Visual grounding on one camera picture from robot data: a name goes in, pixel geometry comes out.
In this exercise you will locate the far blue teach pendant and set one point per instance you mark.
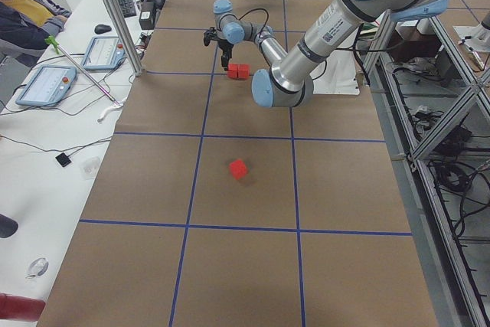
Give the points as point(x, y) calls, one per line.
point(104, 53)

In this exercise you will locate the blue teach pendant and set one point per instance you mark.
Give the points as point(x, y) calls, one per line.
point(104, 53)
point(48, 86)

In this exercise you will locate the red object at edge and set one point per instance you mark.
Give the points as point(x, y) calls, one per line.
point(19, 308)

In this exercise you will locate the near blue teach pendant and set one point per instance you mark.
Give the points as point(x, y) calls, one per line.
point(48, 86)

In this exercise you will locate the white pedestal column base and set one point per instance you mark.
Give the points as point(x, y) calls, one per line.
point(337, 76)

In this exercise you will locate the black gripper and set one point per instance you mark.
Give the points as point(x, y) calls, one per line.
point(225, 48)

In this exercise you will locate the seated person in jacket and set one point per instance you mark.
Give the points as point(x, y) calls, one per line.
point(26, 24)

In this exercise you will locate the small black square device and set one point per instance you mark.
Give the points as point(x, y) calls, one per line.
point(63, 159)

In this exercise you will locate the black computer mouse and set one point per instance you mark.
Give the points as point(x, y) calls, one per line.
point(102, 29)

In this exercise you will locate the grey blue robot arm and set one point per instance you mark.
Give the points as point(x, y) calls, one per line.
point(287, 81)

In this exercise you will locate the black keyboard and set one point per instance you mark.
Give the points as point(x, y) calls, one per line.
point(125, 0)

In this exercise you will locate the metal rod with green clip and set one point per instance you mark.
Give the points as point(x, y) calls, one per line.
point(51, 41)

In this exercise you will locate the aluminium frame post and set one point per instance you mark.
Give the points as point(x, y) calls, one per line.
point(116, 15)

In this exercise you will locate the red cube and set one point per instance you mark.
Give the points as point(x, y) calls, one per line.
point(232, 71)
point(238, 169)

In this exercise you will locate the black power adapter box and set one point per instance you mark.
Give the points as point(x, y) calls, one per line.
point(147, 15)

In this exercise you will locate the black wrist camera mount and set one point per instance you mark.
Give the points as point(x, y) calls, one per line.
point(209, 36)

